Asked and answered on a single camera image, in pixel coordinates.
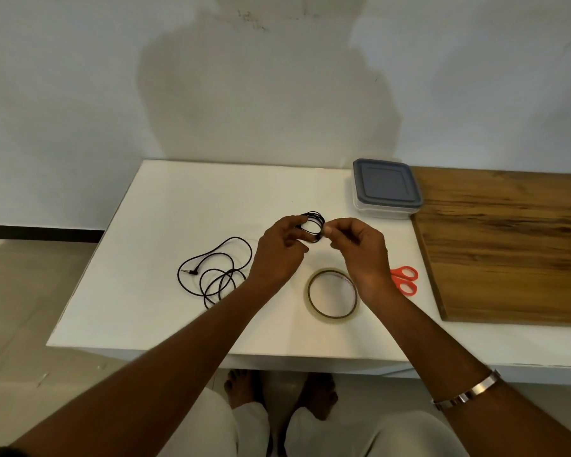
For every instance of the person's left hand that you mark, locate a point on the person's left hand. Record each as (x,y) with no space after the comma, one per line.
(276,261)

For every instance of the person's right hand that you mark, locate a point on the person's right hand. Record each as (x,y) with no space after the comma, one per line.
(366,261)

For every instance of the clear tape roll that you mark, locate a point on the clear tape roll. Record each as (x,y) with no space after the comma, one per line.
(308,295)

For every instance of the container with grey lid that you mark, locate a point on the container with grey lid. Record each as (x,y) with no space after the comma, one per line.
(385,183)

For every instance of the person's right forearm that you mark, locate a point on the person's right forearm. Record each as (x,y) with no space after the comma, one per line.
(480,399)

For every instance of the person's left forearm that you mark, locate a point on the person's left forearm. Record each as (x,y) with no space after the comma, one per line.
(147,385)

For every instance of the person's left foot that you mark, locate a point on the person's left foot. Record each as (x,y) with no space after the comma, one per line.
(241,387)

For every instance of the person's foot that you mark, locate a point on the person's foot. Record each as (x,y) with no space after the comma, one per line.
(241,387)
(320,395)

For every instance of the person's right foot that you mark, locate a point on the person's right foot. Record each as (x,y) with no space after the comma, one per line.
(320,395)

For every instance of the person's white trousers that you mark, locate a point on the person's white trousers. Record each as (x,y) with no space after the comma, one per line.
(209,433)

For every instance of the brown wooden board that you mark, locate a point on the brown wooden board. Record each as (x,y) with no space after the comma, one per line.
(504,252)

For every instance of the black skirting board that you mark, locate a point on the black skirting board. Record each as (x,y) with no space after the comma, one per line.
(43,233)

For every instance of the black shirt sleeve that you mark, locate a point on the black shirt sleeve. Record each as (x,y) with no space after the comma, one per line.
(2,453)

